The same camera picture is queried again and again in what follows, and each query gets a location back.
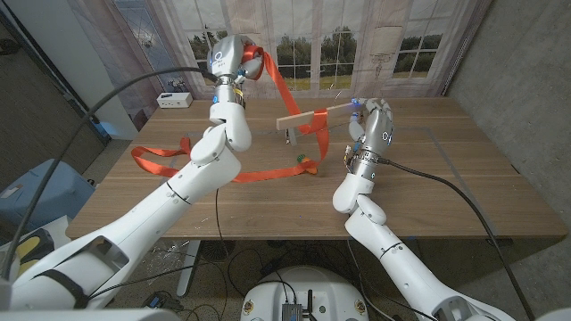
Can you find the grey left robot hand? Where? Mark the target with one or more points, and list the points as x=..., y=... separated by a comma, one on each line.
x=225, y=55

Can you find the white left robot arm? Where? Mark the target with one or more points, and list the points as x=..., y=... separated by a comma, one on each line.
x=134, y=223

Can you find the metal table leg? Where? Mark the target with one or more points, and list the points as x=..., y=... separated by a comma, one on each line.
x=188, y=267

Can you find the bluish printed backdrop panel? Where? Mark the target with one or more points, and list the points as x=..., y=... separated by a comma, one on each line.
x=147, y=44

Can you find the black yellow foot pedal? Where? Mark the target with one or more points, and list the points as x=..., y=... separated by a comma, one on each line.
x=31, y=245

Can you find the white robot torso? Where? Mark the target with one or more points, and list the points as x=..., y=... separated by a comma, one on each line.
x=339, y=294

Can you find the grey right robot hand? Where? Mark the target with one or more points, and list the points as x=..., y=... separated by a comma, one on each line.
x=377, y=129

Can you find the white power strip box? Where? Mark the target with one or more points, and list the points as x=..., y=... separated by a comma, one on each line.
x=174, y=100

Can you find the orange toy carrot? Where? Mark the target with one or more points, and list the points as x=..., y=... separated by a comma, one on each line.
x=312, y=170

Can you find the orange ribbon with roll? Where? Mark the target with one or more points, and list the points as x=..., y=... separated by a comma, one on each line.
x=287, y=96

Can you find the clear plastic wrap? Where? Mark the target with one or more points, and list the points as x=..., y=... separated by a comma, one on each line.
x=165, y=265

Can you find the blue plastic bin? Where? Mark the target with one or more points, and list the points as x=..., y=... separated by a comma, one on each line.
x=49, y=191

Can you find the wooden slat clip hanger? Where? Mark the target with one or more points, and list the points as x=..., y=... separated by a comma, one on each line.
x=294, y=120

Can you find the grey box with antenna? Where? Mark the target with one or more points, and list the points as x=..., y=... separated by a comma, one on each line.
x=292, y=312

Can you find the printed window backdrop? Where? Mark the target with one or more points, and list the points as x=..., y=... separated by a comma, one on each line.
x=379, y=44

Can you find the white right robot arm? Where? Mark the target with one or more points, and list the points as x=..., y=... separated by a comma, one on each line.
x=392, y=254

